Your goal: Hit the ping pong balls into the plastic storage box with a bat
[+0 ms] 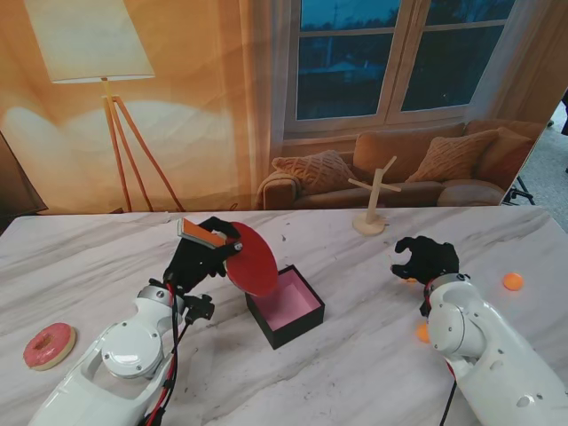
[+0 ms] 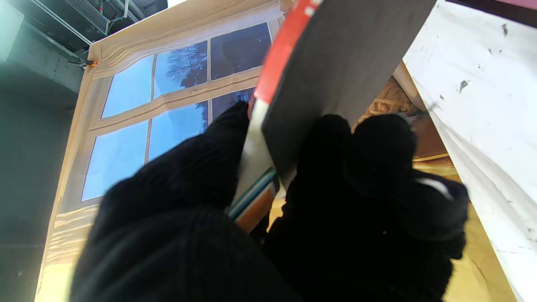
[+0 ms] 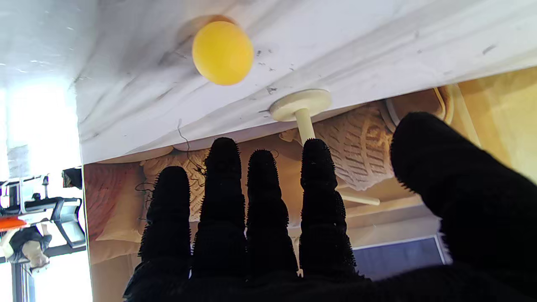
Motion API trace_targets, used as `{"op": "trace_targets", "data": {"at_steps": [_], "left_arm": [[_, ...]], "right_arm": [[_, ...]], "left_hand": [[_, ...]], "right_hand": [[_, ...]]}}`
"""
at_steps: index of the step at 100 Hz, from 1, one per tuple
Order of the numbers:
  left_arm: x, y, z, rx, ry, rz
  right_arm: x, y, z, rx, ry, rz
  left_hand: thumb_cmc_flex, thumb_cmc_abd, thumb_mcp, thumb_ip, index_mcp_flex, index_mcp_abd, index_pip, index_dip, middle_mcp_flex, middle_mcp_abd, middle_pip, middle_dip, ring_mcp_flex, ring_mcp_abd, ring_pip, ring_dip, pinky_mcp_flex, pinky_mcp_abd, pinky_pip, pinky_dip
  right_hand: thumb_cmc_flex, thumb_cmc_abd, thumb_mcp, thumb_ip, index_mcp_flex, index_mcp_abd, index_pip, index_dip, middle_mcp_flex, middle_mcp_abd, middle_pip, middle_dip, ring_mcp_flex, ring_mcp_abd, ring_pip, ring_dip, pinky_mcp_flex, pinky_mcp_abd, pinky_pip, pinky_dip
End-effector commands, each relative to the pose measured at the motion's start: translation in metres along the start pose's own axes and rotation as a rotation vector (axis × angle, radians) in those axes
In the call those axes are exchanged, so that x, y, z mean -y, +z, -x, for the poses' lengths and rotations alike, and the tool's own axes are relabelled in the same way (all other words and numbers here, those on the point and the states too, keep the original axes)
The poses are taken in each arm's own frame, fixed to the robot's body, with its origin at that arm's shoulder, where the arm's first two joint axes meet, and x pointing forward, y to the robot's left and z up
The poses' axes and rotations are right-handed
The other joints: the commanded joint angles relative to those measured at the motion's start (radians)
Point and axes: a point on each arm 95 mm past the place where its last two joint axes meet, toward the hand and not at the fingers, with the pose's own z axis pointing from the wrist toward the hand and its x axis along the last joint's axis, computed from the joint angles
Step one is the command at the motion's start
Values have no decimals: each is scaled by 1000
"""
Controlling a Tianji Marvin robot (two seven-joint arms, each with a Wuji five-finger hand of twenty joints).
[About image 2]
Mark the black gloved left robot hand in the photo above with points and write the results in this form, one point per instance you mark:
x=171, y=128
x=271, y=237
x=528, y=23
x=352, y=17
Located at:
x=168, y=243

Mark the red ping pong bat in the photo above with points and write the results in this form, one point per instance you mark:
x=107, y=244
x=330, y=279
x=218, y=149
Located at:
x=335, y=63

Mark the printed living room backdrop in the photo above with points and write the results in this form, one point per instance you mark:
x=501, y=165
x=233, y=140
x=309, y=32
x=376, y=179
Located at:
x=126, y=105

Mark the orange spring clamp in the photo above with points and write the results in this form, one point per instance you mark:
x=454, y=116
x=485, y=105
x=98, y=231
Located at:
x=90, y=63

